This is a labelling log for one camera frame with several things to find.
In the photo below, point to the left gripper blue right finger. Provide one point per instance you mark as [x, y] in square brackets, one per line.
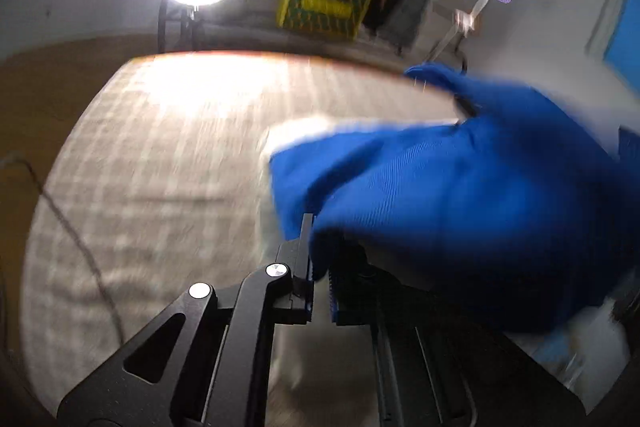
[353, 292]

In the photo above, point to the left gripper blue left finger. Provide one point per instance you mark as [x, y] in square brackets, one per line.
[295, 307]

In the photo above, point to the beige and blue work jacket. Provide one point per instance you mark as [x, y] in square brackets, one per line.
[516, 214]

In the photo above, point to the plaid beige bed blanket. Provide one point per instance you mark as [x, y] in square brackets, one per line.
[162, 184]

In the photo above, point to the yellow green patterned bag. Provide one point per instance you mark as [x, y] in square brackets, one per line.
[339, 19]

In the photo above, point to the white clip-on lamp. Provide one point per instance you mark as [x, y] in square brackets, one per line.
[463, 23]

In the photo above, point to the window with white frame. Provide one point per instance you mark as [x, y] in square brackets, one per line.
[614, 40]

